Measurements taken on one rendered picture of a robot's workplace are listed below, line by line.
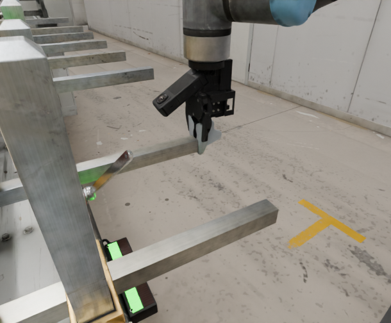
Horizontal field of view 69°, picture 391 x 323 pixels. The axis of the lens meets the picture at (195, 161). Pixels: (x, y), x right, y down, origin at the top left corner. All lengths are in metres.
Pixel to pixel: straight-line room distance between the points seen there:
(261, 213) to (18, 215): 0.67
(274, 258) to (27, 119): 1.42
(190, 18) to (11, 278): 0.64
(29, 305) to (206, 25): 0.47
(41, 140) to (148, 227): 1.46
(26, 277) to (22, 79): 0.60
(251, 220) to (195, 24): 0.34
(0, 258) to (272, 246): 1.20
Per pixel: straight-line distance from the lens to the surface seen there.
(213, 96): 0.58
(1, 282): 0.76
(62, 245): 0.26
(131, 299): 0.54
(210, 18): 0.54
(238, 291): 1.39
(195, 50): 0.55
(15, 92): 0.19
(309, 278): 1.51
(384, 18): 2.97
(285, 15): 0.49
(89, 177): 0.57
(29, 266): 0.76
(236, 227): 0.42
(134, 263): 0.39
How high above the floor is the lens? 1.15
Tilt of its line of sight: 32 degrees down
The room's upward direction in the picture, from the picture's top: straight up
